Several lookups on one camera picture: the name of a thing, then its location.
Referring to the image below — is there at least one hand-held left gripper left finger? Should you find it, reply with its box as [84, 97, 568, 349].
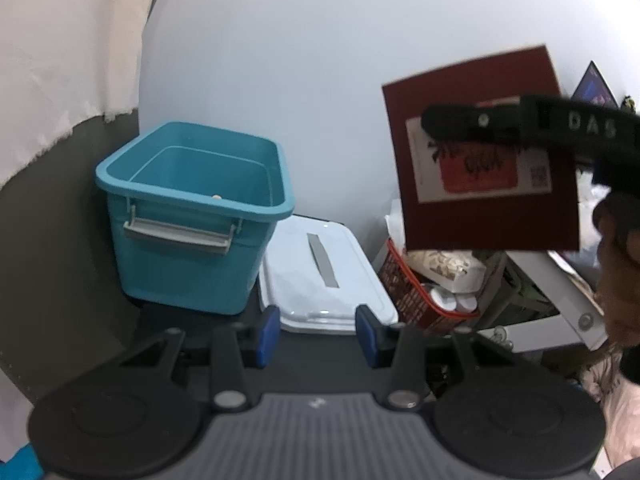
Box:
[117, 304, 282, 411]

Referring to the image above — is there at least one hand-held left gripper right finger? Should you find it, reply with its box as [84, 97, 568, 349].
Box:
[355, 304, 521, 411]

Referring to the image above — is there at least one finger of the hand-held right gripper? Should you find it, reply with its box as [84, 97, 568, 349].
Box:
[420, 94, 526, 146]

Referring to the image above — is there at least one white plastic bin lid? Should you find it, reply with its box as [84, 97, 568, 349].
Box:
[257, 215, 399, 335]

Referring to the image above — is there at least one dark red gift box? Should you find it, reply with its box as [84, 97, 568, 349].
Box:
[381, 45, 581, 252]

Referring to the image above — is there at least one teal plastic storage bin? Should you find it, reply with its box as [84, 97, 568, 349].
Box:
[95, 121, 296, 316]

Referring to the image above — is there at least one person's right hand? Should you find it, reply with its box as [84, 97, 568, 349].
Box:
[592, 192, 640, 348]

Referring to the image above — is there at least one dark purple panel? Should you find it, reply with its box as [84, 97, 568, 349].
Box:
[570, 60, 618, 108]

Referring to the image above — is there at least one large flat black box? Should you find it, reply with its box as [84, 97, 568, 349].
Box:
[132, 287, 436, 401]

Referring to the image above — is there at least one red plastic basket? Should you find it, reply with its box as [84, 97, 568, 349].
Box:
[377, 239, 481, 333]

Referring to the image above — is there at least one dark grey padded panel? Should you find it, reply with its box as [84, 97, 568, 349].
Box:
[0, 0, 171, 401]

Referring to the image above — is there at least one pink floral cloth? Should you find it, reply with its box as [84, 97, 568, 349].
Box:
[580, 345, 640, 466]

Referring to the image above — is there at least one blue printed clothing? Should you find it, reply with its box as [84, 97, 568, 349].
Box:
[0, 447, 46, 480]

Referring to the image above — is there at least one cream curtain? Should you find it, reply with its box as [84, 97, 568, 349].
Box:
[0, 0, 171, 186]

